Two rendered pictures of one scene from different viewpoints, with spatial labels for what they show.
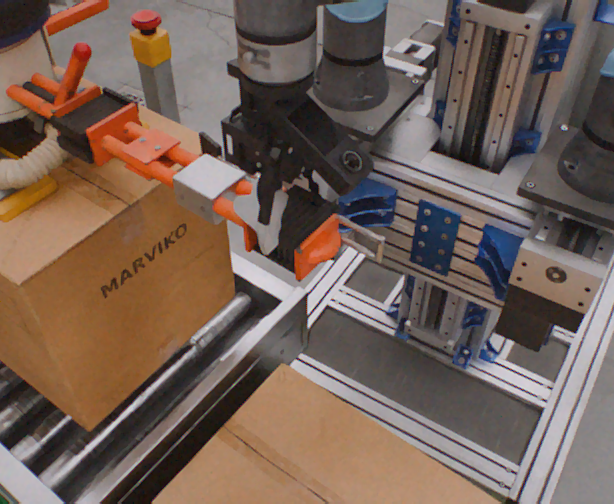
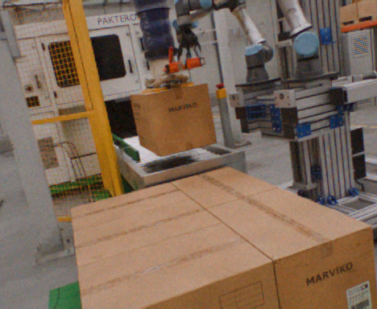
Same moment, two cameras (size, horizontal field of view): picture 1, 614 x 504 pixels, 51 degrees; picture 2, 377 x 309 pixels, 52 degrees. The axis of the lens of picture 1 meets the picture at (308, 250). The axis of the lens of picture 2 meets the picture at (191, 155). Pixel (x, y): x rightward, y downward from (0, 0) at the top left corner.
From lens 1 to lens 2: 1.78 m
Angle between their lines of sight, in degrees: 45
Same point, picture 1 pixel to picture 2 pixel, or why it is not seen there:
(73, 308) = (160, 109)
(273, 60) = (180, 19)
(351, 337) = not seen: hidden behind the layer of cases
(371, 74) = (257, 71)
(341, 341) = not seen: hidden behind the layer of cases
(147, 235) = (183, 100)
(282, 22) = (180, 11)
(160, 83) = (222, 104)
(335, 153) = (190, 35)
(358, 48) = (252, 63)
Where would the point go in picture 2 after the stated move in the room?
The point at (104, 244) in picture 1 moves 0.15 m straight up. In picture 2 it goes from (170, 96) to (166, 71)
